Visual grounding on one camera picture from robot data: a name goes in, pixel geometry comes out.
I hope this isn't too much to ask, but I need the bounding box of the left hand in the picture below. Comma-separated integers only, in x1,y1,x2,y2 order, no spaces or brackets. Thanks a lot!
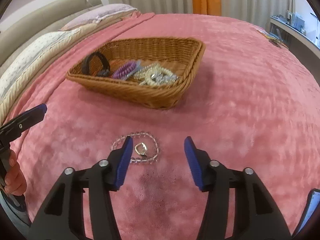
4,150,27,196

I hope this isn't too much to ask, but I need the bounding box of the cream spiral hair tie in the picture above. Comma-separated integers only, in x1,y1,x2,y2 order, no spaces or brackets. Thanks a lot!
133,63,176,87

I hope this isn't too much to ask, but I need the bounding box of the purple spiral hair tie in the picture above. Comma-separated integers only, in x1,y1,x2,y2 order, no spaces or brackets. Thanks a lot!
111,61,138,81

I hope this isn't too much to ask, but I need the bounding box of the beige padded headboard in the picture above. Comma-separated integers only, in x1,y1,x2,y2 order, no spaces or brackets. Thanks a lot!
1,0,102,64

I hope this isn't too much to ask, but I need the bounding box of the black watch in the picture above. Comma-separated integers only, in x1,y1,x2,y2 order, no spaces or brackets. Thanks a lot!
81,51,111,77

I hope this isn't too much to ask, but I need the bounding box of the white dotted pillow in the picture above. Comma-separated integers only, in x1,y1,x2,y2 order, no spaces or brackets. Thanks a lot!
1,28,80,100

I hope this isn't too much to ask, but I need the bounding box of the lilac pillow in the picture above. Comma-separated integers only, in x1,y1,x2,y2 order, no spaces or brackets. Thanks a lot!
61,3,138,31

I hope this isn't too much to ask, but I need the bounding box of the clear bead bracelet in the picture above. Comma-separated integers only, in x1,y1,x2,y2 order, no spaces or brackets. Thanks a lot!
110,131,160,165

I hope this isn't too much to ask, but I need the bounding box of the smartphone at frame edge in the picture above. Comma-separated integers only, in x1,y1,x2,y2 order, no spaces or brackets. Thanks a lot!
292,189,320,240

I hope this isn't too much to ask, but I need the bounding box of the beige quilt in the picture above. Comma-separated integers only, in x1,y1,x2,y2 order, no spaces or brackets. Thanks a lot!
1,11,140,123

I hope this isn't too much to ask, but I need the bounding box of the gold square earring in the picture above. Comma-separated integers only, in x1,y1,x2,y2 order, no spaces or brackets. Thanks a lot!
135,142,148,158

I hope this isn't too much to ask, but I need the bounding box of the silver butterfly bangle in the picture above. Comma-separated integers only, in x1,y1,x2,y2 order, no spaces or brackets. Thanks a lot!
150,73,178,86

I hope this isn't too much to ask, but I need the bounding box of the keys and packet on bed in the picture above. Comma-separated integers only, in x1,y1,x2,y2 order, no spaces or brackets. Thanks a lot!
256,29,288,49

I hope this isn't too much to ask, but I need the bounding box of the long white desk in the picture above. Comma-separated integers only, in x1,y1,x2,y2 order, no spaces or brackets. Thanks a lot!
270,16,319,68

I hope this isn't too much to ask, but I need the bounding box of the brown wicker basket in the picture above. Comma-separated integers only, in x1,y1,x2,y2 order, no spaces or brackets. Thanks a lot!
66,37,206,109

